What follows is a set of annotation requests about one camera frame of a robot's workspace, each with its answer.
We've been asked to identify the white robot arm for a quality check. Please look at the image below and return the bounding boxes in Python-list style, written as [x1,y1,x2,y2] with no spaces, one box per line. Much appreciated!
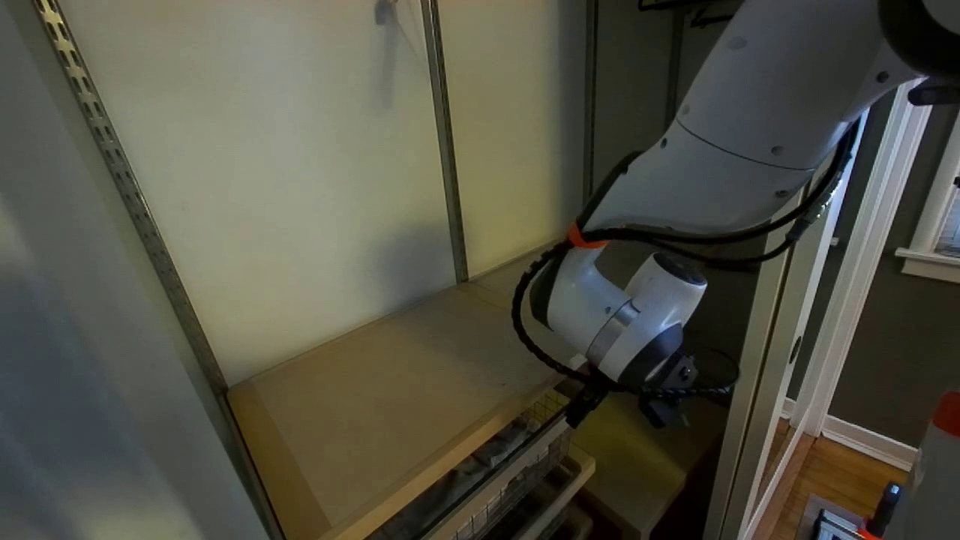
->
[532,0,960,424]

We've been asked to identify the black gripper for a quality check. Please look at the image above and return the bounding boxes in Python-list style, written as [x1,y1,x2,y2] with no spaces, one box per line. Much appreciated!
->
[610,341,739,429]

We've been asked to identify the white door frame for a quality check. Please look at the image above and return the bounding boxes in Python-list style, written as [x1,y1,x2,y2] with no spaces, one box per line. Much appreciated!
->
[702,84,931,540]

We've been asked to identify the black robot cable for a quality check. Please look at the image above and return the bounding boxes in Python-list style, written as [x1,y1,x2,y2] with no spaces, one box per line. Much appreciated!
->
[511,117,865,388]

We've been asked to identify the metal wall shelf rail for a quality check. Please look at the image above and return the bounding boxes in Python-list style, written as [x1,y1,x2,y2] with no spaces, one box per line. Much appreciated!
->
[31,0,282,540]

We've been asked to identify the wooden shelf board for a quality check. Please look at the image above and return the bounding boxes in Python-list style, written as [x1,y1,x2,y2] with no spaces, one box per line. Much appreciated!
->
[225,249,731,540]

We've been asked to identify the wooden top drawer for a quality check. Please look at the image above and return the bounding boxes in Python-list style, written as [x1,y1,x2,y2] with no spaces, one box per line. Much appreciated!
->
[370,383,604,540]

